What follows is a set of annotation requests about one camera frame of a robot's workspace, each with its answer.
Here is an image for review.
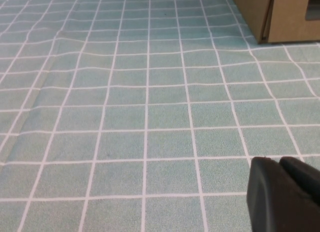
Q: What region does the brown cardboard box shell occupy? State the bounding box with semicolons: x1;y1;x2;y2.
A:
229;0;274;44

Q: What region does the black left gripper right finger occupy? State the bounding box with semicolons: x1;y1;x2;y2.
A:
279;156;320;205

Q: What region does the green checked tablecloth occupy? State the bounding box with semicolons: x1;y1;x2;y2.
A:
0;0;320;232

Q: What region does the cardboard drawer with window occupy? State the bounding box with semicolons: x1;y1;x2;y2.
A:
264;0;320;44

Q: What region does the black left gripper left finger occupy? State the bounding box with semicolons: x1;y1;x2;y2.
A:
246;156;320;232

